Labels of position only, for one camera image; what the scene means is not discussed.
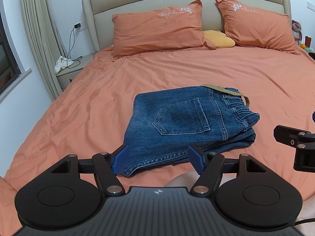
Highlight blue denim jeans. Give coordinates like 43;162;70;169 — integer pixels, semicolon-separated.
122;86;260;177

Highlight orange bed sheet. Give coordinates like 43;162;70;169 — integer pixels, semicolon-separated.
1;46;314;235

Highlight olive green belt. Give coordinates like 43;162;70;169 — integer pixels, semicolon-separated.
202;84;250;108

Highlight beige nightstand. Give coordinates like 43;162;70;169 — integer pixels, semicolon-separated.
56;54;94;90

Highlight white cloth on nightstand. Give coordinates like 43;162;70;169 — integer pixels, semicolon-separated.
54;56;74;75

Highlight pink plush toy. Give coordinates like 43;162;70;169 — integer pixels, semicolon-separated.
292;20;302;45

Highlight small yellow cushion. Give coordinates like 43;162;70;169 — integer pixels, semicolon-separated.
203;30;235;49

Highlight right orange pillow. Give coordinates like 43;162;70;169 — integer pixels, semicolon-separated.
216;0;297;54

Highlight orange pillow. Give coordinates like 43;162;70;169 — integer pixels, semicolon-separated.
216;0;297;54
112;0;216;57

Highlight left orange pillow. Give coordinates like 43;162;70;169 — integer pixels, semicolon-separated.
112;0;216;57

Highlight beige curtain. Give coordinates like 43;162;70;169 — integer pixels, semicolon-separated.
20;0;65;100

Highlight black charger cable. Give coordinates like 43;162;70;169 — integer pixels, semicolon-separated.
67;27;83;68

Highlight dark window frame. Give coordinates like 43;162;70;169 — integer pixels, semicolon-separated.
0;19;21;94

